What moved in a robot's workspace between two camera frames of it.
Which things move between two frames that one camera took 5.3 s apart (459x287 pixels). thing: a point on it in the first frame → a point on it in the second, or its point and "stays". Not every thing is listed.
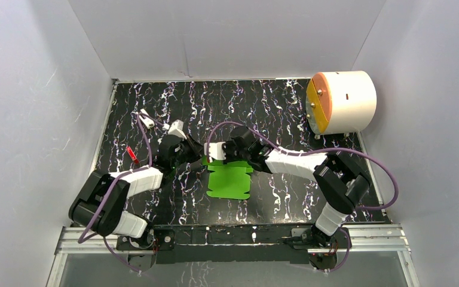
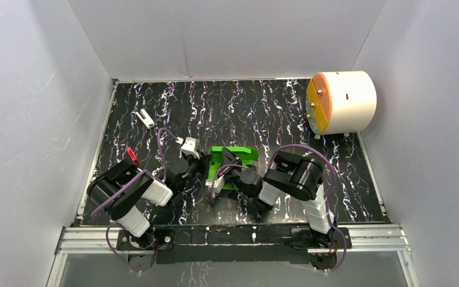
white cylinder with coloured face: x=340 y=101 stays
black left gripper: x=187 y=146 → x=204 y=163
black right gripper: x=226 y=146 → x=229 y=158
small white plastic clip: x=147 y=122 stays
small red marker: x=132 y=155 stays
